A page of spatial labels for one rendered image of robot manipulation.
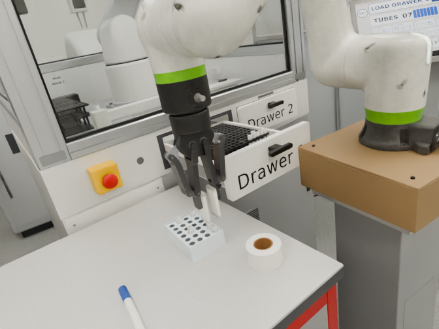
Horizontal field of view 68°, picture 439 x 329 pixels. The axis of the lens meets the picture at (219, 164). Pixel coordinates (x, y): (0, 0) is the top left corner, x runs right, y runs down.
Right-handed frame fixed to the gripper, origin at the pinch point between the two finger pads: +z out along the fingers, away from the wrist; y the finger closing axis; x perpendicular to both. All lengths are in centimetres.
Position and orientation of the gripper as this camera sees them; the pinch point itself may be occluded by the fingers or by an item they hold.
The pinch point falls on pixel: (208, 203)
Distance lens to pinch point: 67.9
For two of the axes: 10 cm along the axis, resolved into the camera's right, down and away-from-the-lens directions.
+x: -5.6, -2.3, 7.9
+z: 1.7, 9.1, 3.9
